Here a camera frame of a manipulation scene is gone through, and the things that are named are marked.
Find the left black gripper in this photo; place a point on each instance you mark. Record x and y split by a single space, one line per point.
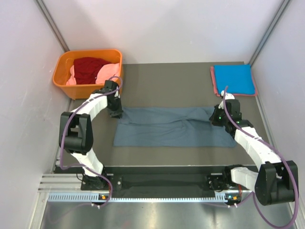
117 113

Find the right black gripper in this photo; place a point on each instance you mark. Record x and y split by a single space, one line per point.
212 118

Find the grey-blue t shirt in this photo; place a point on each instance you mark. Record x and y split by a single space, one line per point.
170 127

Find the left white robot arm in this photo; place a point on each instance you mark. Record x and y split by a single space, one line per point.
76 132

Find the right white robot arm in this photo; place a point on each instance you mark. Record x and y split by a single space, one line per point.
275 181

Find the pink t shirt in bin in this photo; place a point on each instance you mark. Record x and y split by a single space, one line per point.
106 72

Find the folded bright blue t shirt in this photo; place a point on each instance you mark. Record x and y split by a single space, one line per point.
234 78

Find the dark red t shirt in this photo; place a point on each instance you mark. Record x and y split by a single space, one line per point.
87 68

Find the orange plastic bin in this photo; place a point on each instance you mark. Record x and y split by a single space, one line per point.
62 71

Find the folded pink t shirt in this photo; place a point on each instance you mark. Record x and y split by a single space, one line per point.
214 81

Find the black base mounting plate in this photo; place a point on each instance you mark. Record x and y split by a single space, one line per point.
170 181

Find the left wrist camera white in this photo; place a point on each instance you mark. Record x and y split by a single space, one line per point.
116 94

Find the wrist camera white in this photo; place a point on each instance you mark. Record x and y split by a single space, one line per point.
225 96
116 94

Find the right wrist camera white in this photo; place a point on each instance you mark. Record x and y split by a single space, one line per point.
225 96

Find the aluminium frame rail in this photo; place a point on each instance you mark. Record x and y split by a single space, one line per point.
71 183

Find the left aluminium corner post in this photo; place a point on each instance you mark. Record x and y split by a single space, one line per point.
51 22

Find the aluminium corner post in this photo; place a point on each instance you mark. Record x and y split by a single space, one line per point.
284 4
51 22

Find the right aluminium corner post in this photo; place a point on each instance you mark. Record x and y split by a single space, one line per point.
284 4

